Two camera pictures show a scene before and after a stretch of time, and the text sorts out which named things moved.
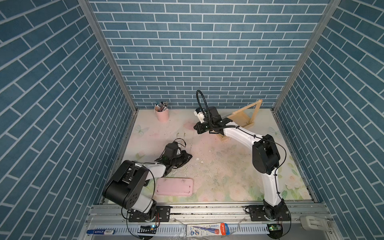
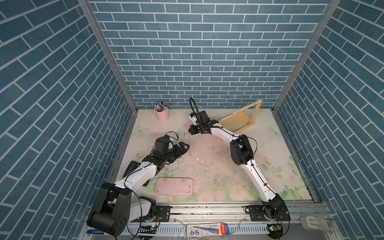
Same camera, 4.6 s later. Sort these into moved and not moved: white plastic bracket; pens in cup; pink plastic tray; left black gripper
Moved: left black gripper
Not moved: pens in cup; white plastic bracket; pink plastic tray
